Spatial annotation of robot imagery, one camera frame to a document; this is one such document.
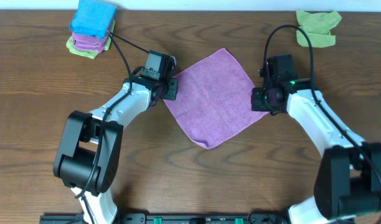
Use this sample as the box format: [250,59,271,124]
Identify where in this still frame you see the purple microfibre cloth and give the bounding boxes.
[165,48,266,149]

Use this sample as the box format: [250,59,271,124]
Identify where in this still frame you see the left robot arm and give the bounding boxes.
[53,67,177,223]

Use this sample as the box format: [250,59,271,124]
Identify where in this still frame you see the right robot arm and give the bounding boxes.
[252,68,381,223]

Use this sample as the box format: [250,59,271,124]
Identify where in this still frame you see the crumpled green cloth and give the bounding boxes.
[296,10,342,48]

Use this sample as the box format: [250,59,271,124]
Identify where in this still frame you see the folded purple cloth in stack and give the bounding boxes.
[72,32,111,53]

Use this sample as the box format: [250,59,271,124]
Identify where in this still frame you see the folded blue cloth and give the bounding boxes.
[69,0,117,39]

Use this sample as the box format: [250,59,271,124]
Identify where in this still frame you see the folded green cloth in stack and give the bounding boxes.
[66,26,108,59]

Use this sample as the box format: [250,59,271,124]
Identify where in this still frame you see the right black cable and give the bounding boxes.
[263,24,381,218]

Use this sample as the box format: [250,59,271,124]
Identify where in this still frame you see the black cable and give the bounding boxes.
[65,29,151,224]
[263,24,381,218]

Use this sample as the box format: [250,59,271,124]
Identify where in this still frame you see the left black cable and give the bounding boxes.
[65,29,151,224]

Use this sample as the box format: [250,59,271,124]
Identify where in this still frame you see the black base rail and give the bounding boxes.
[39,212,355,224]

